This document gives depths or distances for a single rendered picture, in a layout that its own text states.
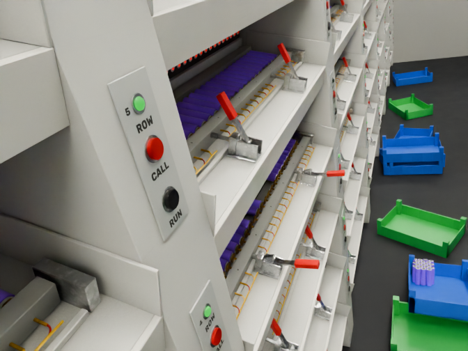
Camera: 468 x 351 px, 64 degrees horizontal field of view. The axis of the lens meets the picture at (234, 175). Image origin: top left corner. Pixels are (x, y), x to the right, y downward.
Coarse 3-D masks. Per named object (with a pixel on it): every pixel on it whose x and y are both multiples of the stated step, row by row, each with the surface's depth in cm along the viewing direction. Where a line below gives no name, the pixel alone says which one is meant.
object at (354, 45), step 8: (360, 16) 139; (360, 24) 140; (360, 32) 142; (352, 40) 144; (360, 40) 143; (352, 48) 145; (360, 48) 144; (360, 80) 150; (360, 88) 152; (360, 96) 153; (360, 136) 162; (360, 144) 164; (368, 184) 179; (368, 200) 180; (368, 208) 181; (368, 216) 182
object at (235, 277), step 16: (304, 144) 88; (288, 176) 77; (272, 192) 72; (288, 192) 74; (272, 208) 68; (256, 224) 64; (272, 224) 66; (256, 240) 61; (272, 240) 63; (240, 256) 57; (240, 272) 55
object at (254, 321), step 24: (312, 144) 93; (312, 168) 84; (264, 192) 76; (312, 192) 76; (288, 216) 70; (288, 240) 64; (264, 288) 56; (240, 312) 52; (264, 312) 52; (264, 336) 51
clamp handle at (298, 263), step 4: (272, 260) 57; (276, 260) 57; (280, 260) 57; (284, 260) 57; (288, 260) 57; (292, 260) 56; (296, 260) 56; (300, 260) 56; (304, 260) 55; (308, 260) 55; (312, 260) 55; (316, 260) 55; (276, 264) 57; (280, 264) 56; (284, 264) 56; (288, 264) 56; (292, 264) 56; (296, 264) 55; (300, 264) 55; (304, 264) 55; (308, 264) 54; (312, 264) 54; (316, 264) 54; (308, 268) 55; (312, 268) 54; (316, 268) 54
